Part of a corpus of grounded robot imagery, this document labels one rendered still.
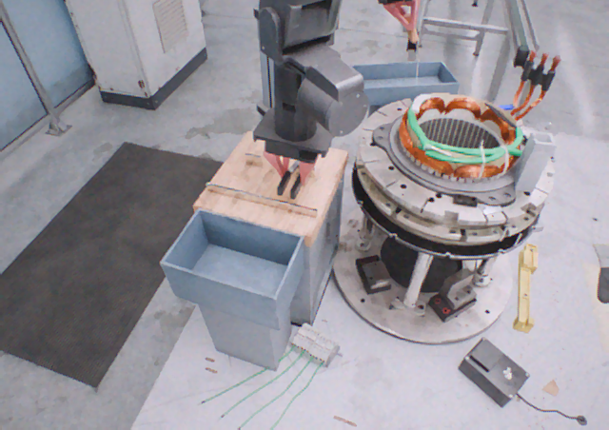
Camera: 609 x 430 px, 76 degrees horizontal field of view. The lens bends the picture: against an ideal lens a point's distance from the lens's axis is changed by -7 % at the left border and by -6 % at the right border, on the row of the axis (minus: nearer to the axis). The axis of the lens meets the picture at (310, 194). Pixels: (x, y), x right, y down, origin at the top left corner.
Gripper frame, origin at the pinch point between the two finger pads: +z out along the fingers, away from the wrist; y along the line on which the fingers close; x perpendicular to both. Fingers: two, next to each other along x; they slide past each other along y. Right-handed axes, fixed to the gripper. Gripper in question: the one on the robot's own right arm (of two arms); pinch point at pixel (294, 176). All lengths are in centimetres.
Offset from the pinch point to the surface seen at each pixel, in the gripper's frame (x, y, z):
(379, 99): 34.7, 7.1, 6.1
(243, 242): -8.5, -5.3, 7.9
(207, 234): -8.4, -11.6, 8.9
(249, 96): 179, -94, 117
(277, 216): -6.0, -0.6, 2.8
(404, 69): 48.0, 10.6, 5.1
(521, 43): 147, 54, 33
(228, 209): -6.9, -7.9, 3.1
